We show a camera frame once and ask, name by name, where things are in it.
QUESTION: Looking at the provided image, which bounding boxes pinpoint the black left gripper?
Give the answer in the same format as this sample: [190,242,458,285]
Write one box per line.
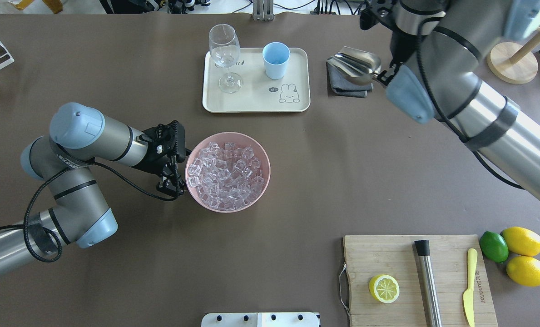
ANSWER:
[136,120,192,199]

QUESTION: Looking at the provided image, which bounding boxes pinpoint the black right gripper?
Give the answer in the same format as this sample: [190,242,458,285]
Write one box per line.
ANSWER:
[359,0,401,86]

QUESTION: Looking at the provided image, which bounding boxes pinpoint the steel ice scoop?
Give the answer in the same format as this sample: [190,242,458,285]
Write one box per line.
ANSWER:
[327,46,387,88]

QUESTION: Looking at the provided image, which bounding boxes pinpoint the pink bowl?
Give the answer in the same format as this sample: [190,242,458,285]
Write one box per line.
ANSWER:
[185,132,271,213]

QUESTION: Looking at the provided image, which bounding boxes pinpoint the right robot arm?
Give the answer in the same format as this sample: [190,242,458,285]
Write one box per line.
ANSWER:
[360,0,540,200]

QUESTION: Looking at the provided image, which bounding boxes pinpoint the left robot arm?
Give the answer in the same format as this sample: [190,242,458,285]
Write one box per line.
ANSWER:
[0,102,191,277]

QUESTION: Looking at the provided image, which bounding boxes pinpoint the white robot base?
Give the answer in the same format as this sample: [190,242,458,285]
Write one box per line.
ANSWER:
[201,311,321,327]

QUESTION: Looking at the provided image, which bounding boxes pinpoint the pile of ice cubes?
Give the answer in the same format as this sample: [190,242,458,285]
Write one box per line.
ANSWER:
[188,142,265,210]

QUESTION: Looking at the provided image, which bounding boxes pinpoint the light blue cup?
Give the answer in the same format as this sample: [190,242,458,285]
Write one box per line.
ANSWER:
[262,42,290,80]

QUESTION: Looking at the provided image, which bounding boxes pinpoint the grey folded cloth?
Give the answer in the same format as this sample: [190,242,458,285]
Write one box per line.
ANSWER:
[327,62,374,99]

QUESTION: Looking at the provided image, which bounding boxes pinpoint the cream serving tray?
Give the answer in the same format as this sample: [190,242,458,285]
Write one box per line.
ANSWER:
[202,48,311,114]

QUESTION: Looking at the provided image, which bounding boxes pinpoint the wooden mug stand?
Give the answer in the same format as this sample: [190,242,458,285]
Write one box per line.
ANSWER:
[486,27,540,84]

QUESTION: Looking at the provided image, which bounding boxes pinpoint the clear wine glass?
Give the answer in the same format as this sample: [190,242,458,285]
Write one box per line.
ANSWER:
[209,24,243,94]

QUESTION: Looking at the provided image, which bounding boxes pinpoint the bamboo cutting board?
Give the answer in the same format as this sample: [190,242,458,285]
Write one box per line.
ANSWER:
[343,235,480,327]

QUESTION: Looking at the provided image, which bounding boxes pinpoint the green lime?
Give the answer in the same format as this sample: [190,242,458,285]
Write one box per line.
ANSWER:
[479,231,510,263]

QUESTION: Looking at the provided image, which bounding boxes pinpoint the lemon half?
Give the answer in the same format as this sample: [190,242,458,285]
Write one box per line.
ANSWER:
[369,274,400,304]

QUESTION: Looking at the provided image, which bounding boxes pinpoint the whole lemon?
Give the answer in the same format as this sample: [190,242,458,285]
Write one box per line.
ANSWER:
[500,226,540,257]
[506,255,540,287]

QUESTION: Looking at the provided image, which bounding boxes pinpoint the steel muddler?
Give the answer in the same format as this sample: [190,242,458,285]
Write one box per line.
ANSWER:
[414,239,443,327]

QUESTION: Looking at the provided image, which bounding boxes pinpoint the yellow plastic knife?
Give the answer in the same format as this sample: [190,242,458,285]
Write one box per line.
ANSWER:
[462,248,478,327]

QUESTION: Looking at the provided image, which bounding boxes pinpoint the aluminium frame post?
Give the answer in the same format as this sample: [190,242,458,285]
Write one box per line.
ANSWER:
[251,0,275,21]

